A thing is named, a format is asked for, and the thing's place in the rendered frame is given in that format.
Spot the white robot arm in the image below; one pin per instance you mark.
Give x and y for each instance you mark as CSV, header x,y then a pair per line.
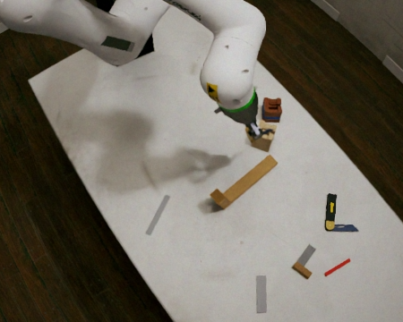
x,y
227,73

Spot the brown wooden flat bar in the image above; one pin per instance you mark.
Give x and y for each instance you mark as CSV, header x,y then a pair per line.
x,y
245,183

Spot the red flat bar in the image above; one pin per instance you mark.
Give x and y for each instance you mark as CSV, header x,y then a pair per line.
x,y
337,267

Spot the grey flat bar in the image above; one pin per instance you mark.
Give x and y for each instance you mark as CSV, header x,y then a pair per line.
x,y
157,215
261,294

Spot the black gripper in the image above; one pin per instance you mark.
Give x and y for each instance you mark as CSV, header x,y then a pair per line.
x,y
252,125

